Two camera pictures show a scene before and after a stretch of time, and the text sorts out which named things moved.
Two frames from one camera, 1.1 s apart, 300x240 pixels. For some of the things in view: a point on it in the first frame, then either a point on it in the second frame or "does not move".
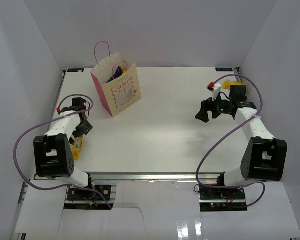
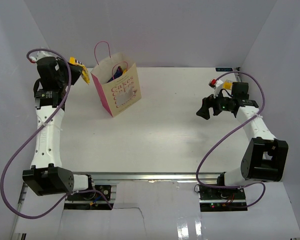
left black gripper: (84, 130) -> (76, 71)
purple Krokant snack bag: (118, 73) does not move
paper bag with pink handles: (116, 78) does not move
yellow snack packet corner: (227, 83) does not move
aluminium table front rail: (151, 176) does not move
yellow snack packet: (77, 147) -> (85, 73)
